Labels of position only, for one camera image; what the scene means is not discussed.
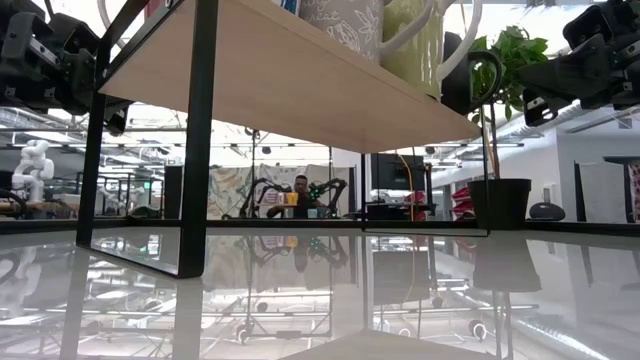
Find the wooden shelf riser black frame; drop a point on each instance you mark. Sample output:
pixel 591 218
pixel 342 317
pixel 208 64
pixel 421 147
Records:
pixel 280 85

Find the green potted plant black pot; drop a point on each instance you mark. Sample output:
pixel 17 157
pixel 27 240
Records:
pixel 515 55

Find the red storage bins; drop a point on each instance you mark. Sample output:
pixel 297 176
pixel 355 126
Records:
pixel 462 200

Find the black aluminium table frame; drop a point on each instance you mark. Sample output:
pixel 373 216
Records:
pixel 575 227

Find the grey mug white print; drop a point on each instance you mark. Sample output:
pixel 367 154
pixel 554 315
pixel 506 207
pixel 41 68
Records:
pixel 345 25

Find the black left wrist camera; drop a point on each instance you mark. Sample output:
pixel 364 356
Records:
pixel 75 35

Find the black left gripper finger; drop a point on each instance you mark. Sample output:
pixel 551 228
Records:
pixel 65 82
pixel 119 117

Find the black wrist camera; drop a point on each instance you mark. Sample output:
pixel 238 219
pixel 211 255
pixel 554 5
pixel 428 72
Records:
pixel 590 25
pixel 75 35

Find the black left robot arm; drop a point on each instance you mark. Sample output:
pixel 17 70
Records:
pixel 15 25

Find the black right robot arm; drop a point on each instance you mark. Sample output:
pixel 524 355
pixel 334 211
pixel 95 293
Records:
pixel 625 15

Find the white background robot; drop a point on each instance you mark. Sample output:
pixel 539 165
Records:
pixel 32 170

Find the person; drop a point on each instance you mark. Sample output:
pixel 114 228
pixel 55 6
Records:
pixel 301 195

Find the black dome-shaped device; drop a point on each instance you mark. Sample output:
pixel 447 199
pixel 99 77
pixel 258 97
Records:
pixel 546 211

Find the pale yellow-green mug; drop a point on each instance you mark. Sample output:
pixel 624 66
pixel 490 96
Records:
pixel 415 50

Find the black mug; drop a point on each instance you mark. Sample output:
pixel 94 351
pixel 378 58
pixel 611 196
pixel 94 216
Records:
pixel 456 75

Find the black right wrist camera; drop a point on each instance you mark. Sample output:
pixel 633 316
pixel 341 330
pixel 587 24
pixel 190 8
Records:
pixel 590 25

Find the grey partition board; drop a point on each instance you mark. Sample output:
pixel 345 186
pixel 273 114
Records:
pixel 595 192

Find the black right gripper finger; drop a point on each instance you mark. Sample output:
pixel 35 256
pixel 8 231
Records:
pixel 565 75
pixel 542 110

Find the black monitor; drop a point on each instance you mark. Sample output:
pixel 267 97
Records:
pixel 397 172

